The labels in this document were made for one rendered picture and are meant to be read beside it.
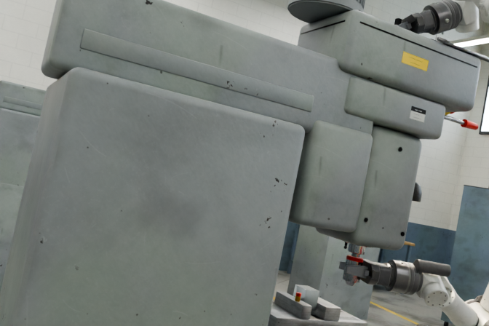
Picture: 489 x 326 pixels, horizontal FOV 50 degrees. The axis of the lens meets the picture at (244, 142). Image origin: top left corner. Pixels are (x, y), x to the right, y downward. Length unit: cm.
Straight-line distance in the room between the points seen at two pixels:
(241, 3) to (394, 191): 743
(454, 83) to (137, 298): 101
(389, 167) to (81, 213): 82
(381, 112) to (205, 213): 58
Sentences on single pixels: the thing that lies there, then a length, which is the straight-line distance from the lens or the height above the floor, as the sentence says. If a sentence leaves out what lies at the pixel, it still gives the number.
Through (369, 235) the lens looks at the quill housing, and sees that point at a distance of 143.
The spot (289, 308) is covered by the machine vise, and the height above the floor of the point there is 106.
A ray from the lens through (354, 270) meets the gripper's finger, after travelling 151.
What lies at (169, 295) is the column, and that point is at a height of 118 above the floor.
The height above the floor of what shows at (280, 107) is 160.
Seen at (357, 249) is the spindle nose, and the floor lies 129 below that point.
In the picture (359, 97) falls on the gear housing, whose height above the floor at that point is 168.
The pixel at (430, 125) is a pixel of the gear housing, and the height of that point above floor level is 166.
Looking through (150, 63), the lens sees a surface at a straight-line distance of 112.
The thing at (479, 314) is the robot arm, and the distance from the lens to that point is 179.
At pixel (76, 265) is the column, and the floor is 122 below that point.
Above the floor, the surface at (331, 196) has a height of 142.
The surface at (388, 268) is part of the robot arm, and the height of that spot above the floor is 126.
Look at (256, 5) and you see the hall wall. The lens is 883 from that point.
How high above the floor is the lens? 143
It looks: 4 degrees up
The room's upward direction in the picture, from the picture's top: 11 degrees clockwise
